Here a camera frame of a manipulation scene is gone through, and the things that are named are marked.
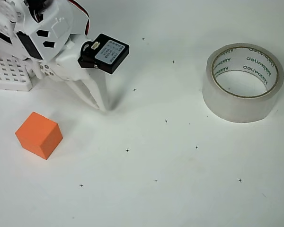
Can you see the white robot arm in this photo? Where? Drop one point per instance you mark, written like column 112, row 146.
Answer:
column 47, row 21

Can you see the clear packing tape roll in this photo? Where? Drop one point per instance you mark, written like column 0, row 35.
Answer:
column 227, row 104

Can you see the white perforated base plate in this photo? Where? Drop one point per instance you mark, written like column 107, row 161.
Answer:
column 9, row 75

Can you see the orange cube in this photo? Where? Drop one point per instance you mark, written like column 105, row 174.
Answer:
column 38, row 134

